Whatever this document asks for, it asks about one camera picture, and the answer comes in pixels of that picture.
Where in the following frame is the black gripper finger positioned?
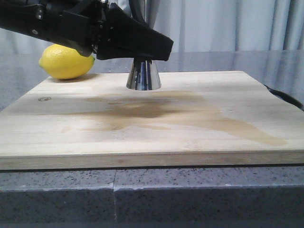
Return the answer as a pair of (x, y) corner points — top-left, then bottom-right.
(96, 4), (173, 61)
(129, 0), (145, 24)

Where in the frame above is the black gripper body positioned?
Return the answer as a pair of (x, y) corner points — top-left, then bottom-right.
(0, 0), (108, 57)

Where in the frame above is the steel double jigger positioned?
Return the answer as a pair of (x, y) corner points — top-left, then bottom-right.
(126, 58), (161, 91)

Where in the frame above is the yellow lemon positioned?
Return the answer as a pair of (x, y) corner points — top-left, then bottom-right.
(38, 44), (95, 79)

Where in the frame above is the grey curtain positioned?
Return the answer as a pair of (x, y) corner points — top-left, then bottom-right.
(0, 0), (304, 54)

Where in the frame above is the wooden cutting board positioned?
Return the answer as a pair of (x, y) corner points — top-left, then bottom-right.
(0, 71), (304, 170)

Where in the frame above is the black cable behind board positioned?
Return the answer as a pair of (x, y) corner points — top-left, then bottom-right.
(263, 84), (304, 110)

